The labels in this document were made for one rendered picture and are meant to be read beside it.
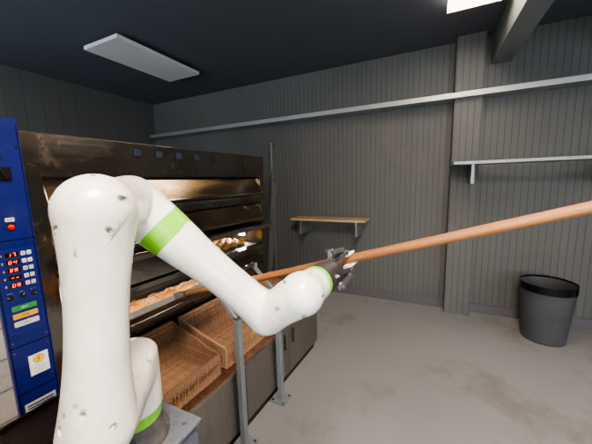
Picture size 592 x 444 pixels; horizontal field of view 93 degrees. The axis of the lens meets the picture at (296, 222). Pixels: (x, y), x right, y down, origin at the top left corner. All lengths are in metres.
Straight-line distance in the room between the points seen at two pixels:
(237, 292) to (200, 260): 0.12
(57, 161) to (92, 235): 1.40
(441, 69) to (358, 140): 1.34
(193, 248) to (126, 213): 0.20
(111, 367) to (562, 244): 4.52
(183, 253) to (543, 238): 4.29
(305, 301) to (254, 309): 0.14
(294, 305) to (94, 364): 0.37
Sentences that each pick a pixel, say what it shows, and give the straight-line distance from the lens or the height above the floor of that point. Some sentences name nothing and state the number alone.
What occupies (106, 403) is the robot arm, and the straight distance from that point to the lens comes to 0.66.
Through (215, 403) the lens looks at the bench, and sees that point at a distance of 2.15.
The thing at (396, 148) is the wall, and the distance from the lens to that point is 4.34.
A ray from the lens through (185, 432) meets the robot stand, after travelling 0.94.
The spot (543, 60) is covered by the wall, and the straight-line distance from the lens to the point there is 4.63.
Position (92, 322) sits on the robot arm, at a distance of 0.59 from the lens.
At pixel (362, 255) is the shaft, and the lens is 0.97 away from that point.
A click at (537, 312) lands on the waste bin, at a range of 4.11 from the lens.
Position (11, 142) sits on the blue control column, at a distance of 1.84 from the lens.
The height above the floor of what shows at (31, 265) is 1.47.
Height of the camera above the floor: 1.83
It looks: 8 degrees down
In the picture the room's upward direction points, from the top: 2 degrees counter-clockwise
